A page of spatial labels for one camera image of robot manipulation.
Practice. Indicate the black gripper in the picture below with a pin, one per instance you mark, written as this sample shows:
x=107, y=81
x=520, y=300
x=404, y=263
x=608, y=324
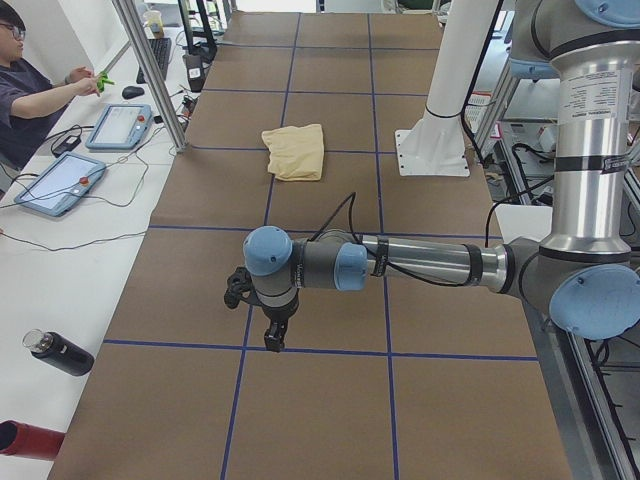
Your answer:
x=274, y=315

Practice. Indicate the beige long sleeve printed shirt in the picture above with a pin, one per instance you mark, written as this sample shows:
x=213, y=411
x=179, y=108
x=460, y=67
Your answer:
x=295, y=153

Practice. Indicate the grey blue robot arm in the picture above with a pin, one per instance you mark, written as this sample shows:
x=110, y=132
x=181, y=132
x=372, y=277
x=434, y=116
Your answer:
x=579, y=273

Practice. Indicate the black water bottle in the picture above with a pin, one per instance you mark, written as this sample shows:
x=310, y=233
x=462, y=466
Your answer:
x=59, y=352

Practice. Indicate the teach pendant lower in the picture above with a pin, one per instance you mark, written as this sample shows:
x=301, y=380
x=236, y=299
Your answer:
x=61, y=185

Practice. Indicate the teach pendant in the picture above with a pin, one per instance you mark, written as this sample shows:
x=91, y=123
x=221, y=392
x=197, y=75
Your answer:
x=61, y=185
x=120, y=127

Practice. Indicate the teach pendant upper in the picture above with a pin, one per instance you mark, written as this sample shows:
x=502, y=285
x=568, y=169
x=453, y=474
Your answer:
x=120, y=127

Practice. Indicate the red cylinder bottle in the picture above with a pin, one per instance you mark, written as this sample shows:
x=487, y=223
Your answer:
x=28, y=441

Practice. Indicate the white chair seat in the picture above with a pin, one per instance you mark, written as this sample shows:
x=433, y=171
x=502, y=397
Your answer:
x=523, y=223

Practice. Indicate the black power adapter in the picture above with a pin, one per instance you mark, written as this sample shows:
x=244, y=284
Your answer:
x=67, y=144

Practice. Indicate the black computer mouse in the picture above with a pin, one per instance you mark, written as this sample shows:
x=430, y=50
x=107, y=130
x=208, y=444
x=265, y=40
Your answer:
x=131, y=92

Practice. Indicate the green plastic clamp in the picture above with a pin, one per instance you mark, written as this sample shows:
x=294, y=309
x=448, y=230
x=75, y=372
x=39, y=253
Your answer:
x=103, y=80

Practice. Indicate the black keyboard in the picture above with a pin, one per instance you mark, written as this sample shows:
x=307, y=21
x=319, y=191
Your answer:
x=161, y=51

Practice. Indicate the seated person dark shirt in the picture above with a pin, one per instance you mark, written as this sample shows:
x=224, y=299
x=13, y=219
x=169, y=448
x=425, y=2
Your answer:
x=30, y=104

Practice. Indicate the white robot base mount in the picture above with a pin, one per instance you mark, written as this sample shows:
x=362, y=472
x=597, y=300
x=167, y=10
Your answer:
x=435, y=146

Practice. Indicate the aluminium frame rack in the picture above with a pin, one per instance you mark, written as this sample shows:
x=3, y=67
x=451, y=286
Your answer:
x=594, y=386

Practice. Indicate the aluminium frame post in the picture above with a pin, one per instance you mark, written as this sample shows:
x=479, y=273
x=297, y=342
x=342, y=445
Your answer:
x=129, y=18

